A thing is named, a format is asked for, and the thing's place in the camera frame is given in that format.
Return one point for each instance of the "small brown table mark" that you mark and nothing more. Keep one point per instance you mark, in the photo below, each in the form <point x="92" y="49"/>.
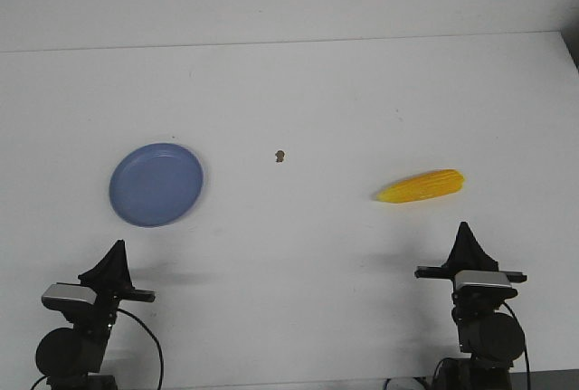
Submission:
<point x="280" y="156"/>

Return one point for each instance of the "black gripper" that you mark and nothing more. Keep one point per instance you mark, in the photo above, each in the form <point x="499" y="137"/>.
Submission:
<point x="108" y="273"/>
<point x="477" y="260"/>

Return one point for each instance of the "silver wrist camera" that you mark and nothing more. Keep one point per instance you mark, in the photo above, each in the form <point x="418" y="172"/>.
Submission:
<point x="69" y="298"/>
<point x="490" y="284"/>

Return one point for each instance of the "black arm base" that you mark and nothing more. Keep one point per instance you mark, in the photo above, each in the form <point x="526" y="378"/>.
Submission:
<point x="84" y="382"/>
<point x="471" y="374"/>

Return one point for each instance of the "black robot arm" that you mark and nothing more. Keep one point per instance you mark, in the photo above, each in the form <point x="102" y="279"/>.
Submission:
<point x="71" y="358"/>
<point x="495" y="337"/>

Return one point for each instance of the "blue round plate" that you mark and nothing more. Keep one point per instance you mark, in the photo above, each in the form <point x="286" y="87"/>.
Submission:
<point x="156" y="184"/>

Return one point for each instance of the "yellow corn cob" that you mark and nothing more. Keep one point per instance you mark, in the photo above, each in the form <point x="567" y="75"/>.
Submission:
<point x="421" y="187"/>

